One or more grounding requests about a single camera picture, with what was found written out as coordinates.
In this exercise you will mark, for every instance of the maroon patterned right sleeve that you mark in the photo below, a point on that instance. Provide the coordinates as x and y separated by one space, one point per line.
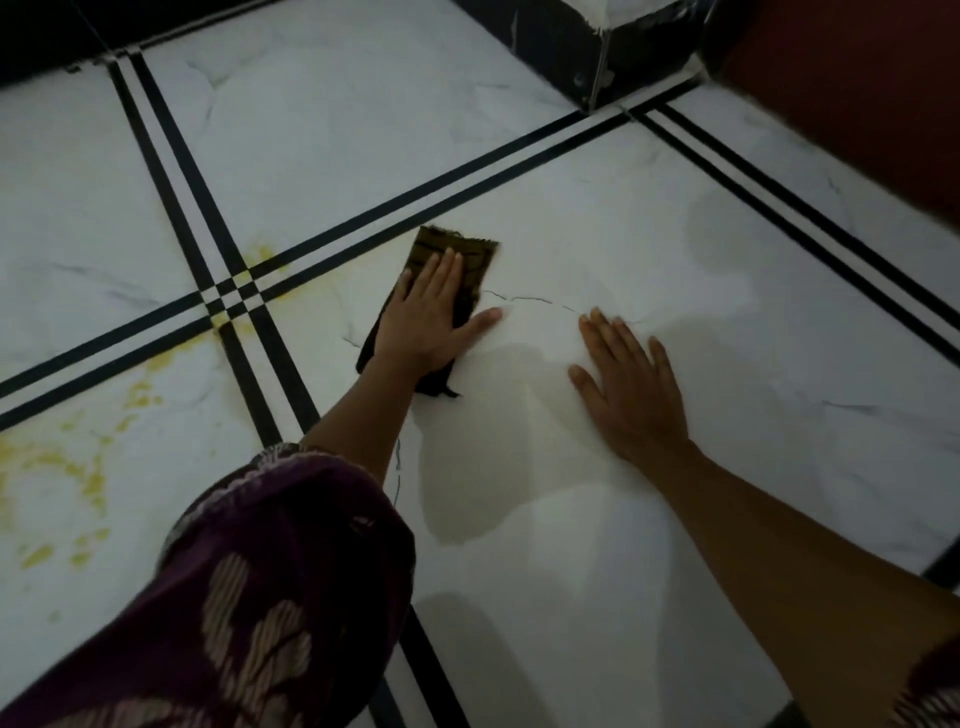
934 690

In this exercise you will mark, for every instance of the black skirting strip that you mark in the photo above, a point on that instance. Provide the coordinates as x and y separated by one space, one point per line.
547 37

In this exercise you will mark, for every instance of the yellow stains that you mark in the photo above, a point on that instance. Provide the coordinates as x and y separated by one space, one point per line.
36 556

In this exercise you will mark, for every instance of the person's right forearm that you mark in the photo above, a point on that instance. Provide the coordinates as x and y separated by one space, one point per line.
787 570

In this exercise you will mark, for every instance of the maroon patterned sleeve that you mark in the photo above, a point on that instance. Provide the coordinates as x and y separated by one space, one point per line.
262 562
934 690

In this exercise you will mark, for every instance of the person's left hand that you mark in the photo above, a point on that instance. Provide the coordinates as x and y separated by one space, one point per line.
420 322

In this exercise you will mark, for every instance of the dark brown cleaning cloth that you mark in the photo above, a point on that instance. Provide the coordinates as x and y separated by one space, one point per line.
476 270

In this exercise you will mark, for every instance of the maroon patterned left sleeve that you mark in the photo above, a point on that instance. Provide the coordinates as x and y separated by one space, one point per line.
262 562

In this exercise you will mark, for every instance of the brown wooden door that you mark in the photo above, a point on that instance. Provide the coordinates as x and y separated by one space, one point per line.
862 90

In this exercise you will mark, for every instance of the person's right hand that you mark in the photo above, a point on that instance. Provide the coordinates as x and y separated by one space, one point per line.
637 397

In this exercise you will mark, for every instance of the person's left forearm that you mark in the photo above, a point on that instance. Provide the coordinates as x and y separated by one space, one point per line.
360 420

